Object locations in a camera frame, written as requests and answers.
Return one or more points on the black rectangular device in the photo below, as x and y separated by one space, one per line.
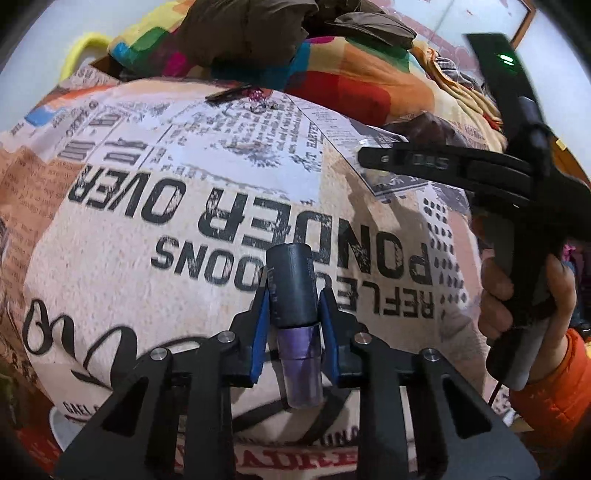
228 92

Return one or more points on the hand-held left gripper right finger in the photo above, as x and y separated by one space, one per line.
330 337

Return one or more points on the yellow padded tube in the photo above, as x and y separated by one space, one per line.
76 53

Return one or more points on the brown padded jacket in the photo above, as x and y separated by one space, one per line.
258 32

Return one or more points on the multicoloured fleece blanket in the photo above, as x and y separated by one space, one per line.
360 87

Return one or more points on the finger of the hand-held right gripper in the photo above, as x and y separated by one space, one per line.
498 182
415 159

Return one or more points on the grey striped cloth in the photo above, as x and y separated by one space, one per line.
455 69

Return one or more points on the white plastic object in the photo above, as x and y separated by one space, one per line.
67 427

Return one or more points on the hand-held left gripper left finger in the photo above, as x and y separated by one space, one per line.
258 332

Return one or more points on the frosted door with pink hearts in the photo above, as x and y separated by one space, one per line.
461 18

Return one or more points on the black and purple tube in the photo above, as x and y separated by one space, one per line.
295 300

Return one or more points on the person's right hand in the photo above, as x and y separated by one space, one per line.
496 286

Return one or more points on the person's right forearm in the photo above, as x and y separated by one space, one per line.
554 397

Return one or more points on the beige fleece blanket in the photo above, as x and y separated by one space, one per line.
457 99

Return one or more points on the newspaper print bedsheet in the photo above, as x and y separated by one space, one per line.
161 230

